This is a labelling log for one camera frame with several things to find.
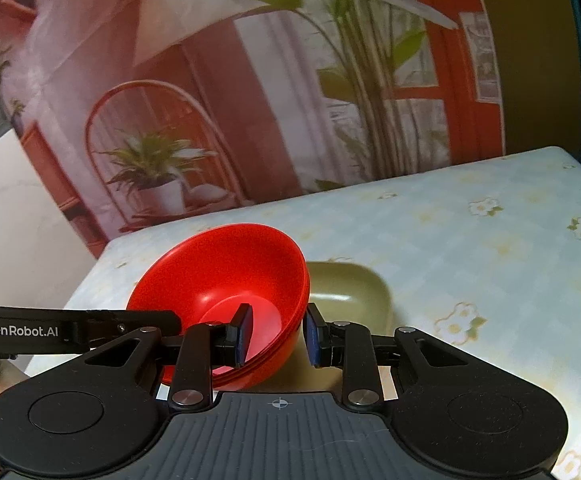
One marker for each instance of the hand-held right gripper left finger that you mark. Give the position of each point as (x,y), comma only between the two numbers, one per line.
(243,332)

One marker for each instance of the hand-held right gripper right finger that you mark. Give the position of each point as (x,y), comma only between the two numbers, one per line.
(311,335)

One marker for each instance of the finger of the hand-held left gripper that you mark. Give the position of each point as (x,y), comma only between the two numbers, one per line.
(120,322)

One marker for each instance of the red bowl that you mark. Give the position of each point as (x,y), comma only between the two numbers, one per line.
(220,270)
(250,381)

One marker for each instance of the large green square plate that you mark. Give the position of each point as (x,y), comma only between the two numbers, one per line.
(350,290)

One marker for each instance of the floral checked tablecloth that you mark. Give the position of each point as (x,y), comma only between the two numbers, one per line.
(470,270)

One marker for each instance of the printed plant backdrop cloth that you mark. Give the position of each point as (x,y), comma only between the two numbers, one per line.
(270,110)

